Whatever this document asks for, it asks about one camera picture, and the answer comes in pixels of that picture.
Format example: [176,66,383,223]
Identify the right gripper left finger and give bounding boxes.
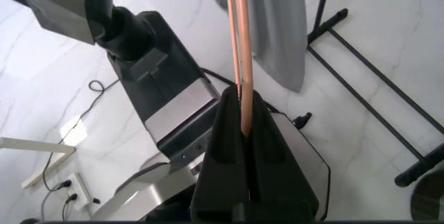
[189,85,250,223]

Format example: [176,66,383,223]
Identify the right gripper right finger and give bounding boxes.
[250,89,320,223]

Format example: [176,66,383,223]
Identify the pink clothes hanger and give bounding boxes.
[223,0,255,138]

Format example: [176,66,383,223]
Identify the pale grey shorts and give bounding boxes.
[211,0,308,93]

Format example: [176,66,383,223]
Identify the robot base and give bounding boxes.
[90,10,331,222]

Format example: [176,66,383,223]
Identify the black clothes rack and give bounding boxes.
[307,0,444,189]

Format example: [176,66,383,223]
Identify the white stand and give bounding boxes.
[0,136,77,190]

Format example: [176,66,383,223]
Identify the black cable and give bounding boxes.
[41,79,121,193]

